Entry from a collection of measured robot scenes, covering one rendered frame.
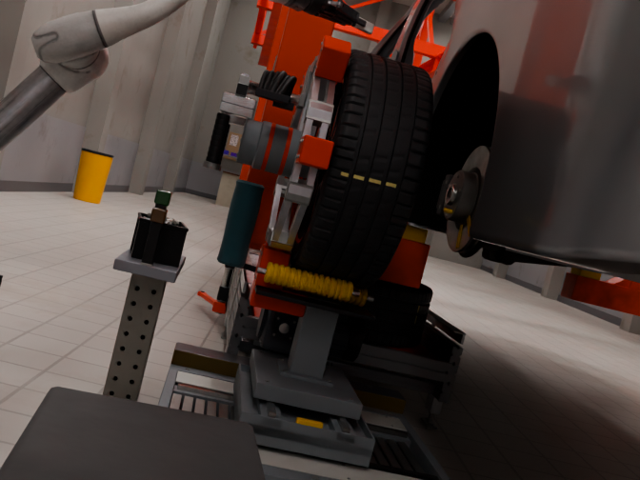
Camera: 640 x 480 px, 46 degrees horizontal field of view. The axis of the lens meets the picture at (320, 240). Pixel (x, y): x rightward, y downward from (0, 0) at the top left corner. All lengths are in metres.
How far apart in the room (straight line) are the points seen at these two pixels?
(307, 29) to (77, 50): 0.84
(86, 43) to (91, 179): 7.52
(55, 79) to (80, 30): 0.22
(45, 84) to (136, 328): 0.75
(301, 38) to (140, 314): 1.06
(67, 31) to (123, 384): 1.02
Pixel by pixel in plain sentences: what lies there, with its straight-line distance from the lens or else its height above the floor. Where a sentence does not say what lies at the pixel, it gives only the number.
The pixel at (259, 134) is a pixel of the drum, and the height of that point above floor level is 0.87.
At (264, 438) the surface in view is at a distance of 1.99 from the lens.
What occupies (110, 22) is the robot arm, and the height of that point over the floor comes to 1.05.
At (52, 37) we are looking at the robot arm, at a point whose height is 0.97.
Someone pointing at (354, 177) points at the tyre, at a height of 0.81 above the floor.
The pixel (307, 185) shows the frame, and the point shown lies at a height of 0.77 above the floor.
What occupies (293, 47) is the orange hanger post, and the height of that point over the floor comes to 1.21.
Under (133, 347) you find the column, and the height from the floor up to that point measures 0.17.
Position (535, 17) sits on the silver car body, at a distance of 1.83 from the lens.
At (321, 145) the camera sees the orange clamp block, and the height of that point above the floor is 0.87.
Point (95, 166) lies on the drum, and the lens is 9.56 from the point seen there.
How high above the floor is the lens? 0.74
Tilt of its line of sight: 3 degrees down
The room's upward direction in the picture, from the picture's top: 14 degrees clockwise
